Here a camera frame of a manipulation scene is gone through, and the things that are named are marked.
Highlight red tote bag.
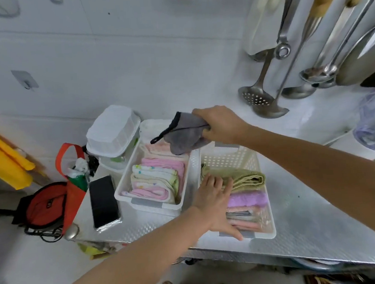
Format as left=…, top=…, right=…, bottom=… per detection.
left=53, top=141, right=93, bottom=235

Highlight person's left hand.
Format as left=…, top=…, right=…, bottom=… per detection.
left=189, top=172, right=244, bottom=244

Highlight person's left forearm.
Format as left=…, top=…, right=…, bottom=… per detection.
left=39, top=206, right=217, bottom=284

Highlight steel tool with ring end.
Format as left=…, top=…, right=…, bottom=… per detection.
left=271, top=0, right=303, bottom=60

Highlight steel ladle with wooden handle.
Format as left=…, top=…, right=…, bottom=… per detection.
left=294, top=0, right=375, bottom=85
left=245, top=0, right=356, bottom=120

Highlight clear food container white lid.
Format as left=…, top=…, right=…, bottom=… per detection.
left=83, top=102, right=144, bottom=160
left=97, top=137, right=142, bottom=173

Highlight pink muslin cloth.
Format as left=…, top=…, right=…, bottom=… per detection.
left=140, top=155, right=187, bottom=195

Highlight steel skimmer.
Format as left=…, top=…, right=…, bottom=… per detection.
left=235, top=49, right=279, bottom=108

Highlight slim steel ladle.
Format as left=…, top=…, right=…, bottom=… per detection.
left=275, top=0, right=375, bottom=101

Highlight green towel with small print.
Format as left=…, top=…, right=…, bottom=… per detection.
left=200, top=160, right=267, bottom=194

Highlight green and white packet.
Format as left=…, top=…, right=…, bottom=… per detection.
left=66, top=157, right=91, bottom=192

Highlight clear adhesive wall hook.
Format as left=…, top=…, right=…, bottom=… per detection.
left=11, top=68, right=39, bottom=92

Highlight white basket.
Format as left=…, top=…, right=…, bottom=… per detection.
left=109, top=115, right=206, bottom=221
left=195, top=138, right=277, bottom=244

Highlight person's right hand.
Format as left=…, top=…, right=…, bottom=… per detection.
left=191, top=103, right=254, bottom=148

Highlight yellow cloth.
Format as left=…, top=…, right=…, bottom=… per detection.
left=0, top=118, right=49, bottom=192

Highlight round steel knob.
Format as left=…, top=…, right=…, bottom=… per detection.
left=63, top=223, right=81, bottom=241

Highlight red and black round appliance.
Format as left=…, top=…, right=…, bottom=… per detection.
left=9, top=181, right=71, bottom=235

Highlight black smartphone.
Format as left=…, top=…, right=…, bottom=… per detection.
left=88, top=174, right=123, bottom=233

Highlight black plastic bag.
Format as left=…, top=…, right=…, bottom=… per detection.
left=84, top=145, right=101, bottom=177

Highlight person's right forearm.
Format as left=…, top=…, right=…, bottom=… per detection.
left=242, top=116, right=375, bottom=258

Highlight wide steel spatula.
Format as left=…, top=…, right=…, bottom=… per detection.
left=331, top=15, right=375, bottom=87

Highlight peach towel with white trim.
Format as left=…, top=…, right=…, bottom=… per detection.
left=144, top=141, right=173, bottom=154

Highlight yellow-green plastic bag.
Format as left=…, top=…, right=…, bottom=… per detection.
left=78, top=240, right=113, bottom=261

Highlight clear blender with green lid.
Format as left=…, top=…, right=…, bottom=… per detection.
left=350, top=87, right=375, bottom=153

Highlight grey microfibre cloth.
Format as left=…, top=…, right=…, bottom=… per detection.
left=148, top=109, right=213, bottom=157

